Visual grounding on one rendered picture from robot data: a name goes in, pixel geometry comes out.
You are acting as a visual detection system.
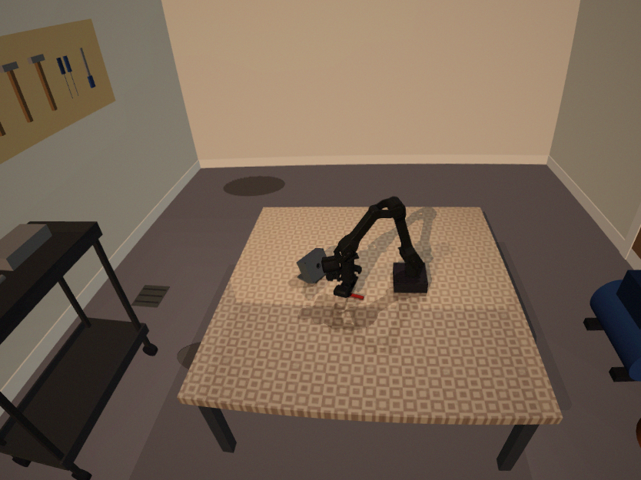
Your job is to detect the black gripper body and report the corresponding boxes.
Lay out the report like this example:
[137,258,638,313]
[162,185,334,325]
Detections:
[334,265,362,298]

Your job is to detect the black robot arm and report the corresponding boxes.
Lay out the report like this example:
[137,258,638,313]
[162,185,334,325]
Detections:
[321,196,424,282]

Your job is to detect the dark grey square panel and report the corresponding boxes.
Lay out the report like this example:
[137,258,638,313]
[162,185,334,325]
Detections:
[297,248,326,284]

